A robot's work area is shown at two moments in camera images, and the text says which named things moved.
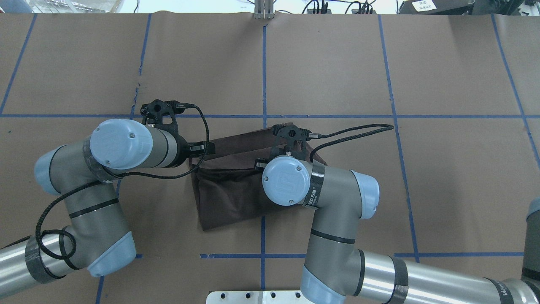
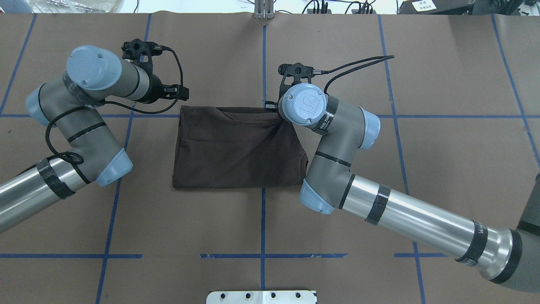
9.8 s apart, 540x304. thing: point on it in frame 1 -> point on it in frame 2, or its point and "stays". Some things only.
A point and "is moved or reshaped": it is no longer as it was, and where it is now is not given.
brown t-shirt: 229,188 is moved or reshaped
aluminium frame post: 264,9 stays
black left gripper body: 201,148 -> 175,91
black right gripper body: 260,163 -> 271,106
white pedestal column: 256,297 stays
